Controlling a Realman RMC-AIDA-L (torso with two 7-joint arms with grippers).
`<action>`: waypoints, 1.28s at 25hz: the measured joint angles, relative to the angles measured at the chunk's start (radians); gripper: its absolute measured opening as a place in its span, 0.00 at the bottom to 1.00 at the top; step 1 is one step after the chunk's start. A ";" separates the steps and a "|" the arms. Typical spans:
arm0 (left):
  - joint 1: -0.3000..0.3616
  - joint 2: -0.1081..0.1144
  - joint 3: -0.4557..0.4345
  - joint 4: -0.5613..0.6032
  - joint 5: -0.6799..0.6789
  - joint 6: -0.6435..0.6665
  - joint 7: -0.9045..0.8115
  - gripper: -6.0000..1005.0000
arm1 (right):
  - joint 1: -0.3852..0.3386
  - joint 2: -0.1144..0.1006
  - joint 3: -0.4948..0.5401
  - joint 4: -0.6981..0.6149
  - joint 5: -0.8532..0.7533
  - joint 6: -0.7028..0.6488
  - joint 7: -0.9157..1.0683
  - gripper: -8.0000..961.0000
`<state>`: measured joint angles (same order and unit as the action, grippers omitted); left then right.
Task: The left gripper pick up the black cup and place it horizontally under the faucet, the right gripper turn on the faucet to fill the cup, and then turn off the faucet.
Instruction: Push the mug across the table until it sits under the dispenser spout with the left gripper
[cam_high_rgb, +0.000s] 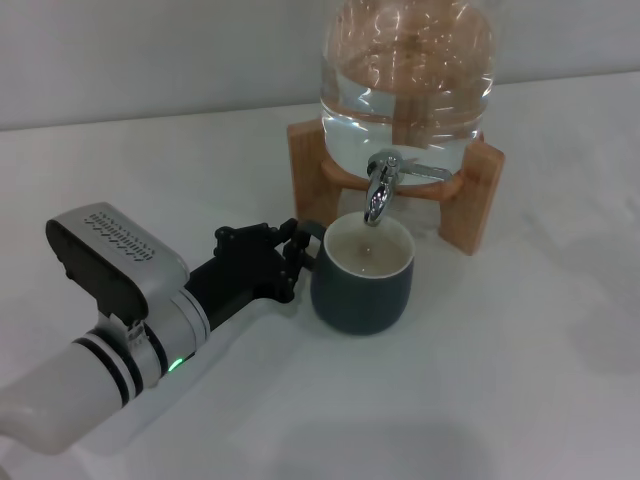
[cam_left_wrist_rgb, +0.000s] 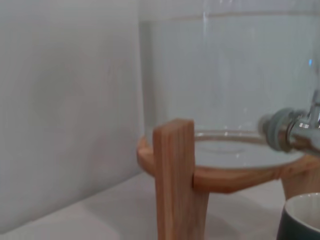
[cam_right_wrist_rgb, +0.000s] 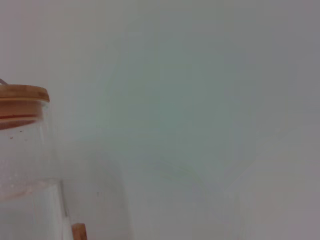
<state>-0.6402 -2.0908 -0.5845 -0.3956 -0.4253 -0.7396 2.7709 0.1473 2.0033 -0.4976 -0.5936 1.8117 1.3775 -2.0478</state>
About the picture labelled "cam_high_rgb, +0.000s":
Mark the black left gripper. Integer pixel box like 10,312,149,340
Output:
185,217,319,331

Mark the black ceramic cup white inside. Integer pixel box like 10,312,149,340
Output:
297,210,417,337

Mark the glass water dispenser jar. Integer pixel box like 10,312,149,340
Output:
318,0,497,187

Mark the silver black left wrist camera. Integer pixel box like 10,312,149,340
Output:
45,202,191,321

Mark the chrome faucet with lever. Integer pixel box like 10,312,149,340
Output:
363,148,453,227

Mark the wooden dispenser stand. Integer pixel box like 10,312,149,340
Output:
286,118,506,257

